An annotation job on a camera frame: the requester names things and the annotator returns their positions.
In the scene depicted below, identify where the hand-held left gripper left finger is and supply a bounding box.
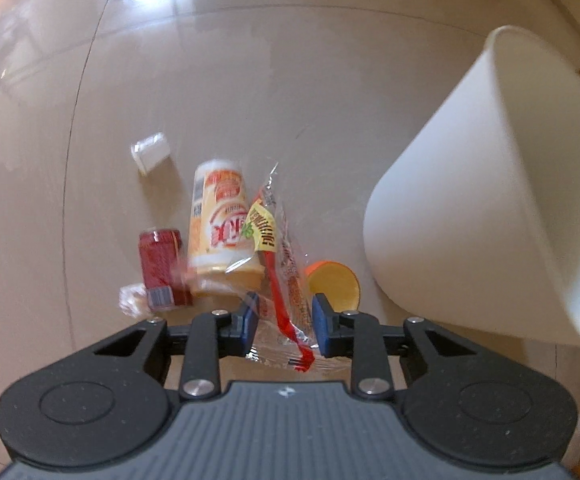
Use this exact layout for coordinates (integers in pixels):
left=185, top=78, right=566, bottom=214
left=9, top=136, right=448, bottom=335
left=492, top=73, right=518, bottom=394
left=77, top=292, right=261, bottom=400

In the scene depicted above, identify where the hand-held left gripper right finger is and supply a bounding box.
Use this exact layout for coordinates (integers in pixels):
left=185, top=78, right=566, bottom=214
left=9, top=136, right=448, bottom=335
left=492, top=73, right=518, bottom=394
left=311, top=294, right=496, bottom=401

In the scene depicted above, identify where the orange plastic lid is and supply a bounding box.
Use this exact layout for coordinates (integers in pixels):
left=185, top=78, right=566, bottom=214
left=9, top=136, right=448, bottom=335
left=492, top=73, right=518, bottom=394
left=307, top=260, right=361, bottom=312

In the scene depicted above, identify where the clear toothbrush package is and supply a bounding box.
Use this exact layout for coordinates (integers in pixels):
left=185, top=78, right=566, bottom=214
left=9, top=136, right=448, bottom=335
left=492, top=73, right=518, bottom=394
left=225, top=160, right=331, bottom=373

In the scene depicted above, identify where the printed milk tea cup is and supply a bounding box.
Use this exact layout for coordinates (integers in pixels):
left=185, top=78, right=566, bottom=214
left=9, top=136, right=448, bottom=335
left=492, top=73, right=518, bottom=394
left=187, top=159, right=265, bottom=296

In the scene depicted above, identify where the red drink can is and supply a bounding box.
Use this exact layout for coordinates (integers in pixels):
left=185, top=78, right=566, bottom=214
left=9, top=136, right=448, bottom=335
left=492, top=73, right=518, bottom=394
left=138, top=228, right=194, bottom=311

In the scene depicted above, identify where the clear snack wrapper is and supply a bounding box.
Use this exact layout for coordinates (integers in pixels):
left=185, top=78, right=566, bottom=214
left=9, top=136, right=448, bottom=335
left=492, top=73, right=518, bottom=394
left=118, top=284, right=149, bottom=318

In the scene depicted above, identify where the white plastic bucket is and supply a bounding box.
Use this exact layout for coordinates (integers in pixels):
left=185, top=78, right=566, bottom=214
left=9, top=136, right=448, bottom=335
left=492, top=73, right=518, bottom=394
left=362, top=25, right=580, bottom=353

